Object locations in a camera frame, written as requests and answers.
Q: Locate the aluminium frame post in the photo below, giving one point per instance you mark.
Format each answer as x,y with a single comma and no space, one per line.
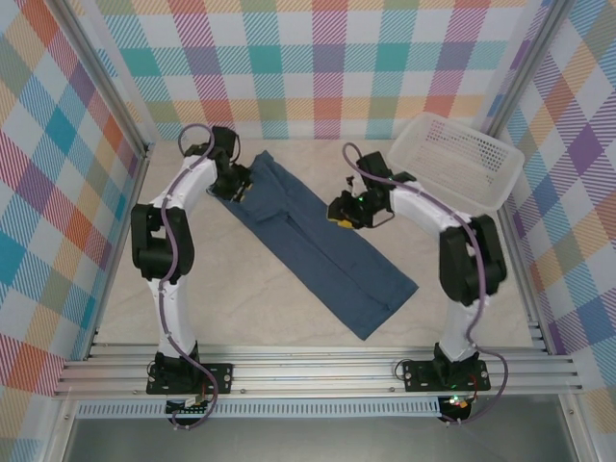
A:
527,72
111,82

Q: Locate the blue t-shirt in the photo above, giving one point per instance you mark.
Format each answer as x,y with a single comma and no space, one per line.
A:
317,240

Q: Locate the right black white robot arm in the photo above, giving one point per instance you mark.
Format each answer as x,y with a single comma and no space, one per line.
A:
471,260

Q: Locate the aluminium side rail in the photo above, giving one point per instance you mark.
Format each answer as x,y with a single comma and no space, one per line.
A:
134,192
538,337

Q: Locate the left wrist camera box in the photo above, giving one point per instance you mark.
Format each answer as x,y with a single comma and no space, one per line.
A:
224,141

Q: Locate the white plastic perforated basket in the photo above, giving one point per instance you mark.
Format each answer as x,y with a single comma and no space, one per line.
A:
399,154

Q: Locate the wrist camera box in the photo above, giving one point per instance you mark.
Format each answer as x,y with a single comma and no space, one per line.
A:
224,141
374,165

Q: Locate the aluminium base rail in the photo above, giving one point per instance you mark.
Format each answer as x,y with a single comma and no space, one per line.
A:
313,373

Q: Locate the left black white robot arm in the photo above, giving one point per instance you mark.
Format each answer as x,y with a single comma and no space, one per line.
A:
163,250

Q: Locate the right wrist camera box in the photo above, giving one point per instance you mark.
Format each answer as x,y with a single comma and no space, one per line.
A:
374,165

